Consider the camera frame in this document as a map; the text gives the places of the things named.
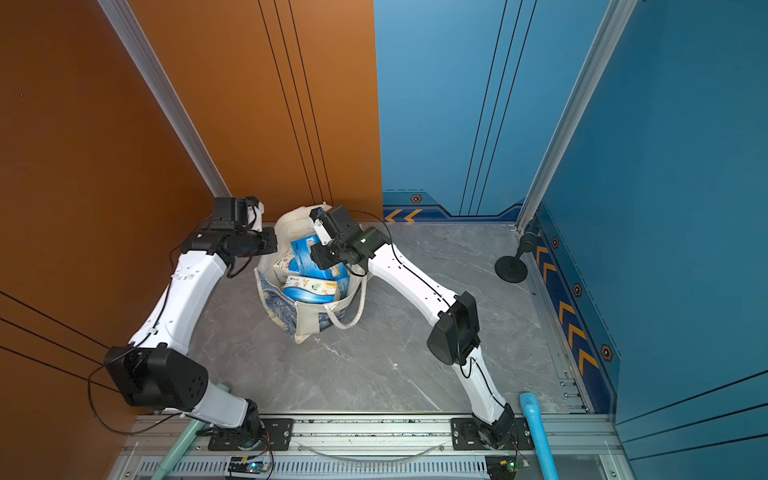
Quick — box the blue tissue pack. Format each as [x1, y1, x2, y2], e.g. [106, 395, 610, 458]
[291, 235, 348, 280]
[273, 251, 300, 282]
[282, 275, 349, 304]

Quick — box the cream canvas bag blue print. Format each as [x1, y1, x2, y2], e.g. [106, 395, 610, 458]
[254, 206, 368, 344]

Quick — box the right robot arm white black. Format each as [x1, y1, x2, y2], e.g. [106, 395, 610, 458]
[311, 222, 515, 449]

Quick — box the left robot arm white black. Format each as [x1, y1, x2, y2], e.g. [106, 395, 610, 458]
[104, 227, 277, 450]

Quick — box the black round stand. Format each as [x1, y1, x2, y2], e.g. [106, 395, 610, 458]
[494, 232, 538, 284]

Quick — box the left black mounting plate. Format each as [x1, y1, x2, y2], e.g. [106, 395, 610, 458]
[208, 418, 295, 453]

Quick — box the black mounting plate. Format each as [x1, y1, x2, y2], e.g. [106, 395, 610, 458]
[450, 417, 534, 451]
[208, 418, 295, 453]

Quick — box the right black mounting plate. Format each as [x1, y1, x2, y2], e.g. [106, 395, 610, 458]
[450, 417, 534, 451]

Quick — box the left circuit board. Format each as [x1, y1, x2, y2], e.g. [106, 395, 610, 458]
[226, 456, 271, 479]

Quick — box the circuit board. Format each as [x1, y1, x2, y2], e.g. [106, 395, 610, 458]
[226, 456, 271, 479]
[485, 456, 530, 480]

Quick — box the white vented grille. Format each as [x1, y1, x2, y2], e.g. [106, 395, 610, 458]
[165, 456, 489, 479]

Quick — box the right circuit board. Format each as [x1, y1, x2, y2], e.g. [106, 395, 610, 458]
[485, 456, 530, 480]

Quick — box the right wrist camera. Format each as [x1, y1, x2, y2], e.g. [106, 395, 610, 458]
[309, 206, 362, 245]

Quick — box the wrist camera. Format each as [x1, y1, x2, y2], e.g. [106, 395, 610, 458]
[209, 196, 264, 232]
[309, 206, 362, 245]

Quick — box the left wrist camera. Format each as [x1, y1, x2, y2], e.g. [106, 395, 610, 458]
[209, 196, 264, 232]

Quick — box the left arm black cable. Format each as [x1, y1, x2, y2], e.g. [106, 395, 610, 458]
[86, 239, 253, 437]

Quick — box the green hose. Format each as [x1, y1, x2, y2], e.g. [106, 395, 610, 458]
[149, 383, 232, 480]

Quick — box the blue hose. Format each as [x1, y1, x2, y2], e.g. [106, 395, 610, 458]
[519, 392, 560, 480]

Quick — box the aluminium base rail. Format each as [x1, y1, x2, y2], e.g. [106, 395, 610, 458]
[119, 412, 625, 463]

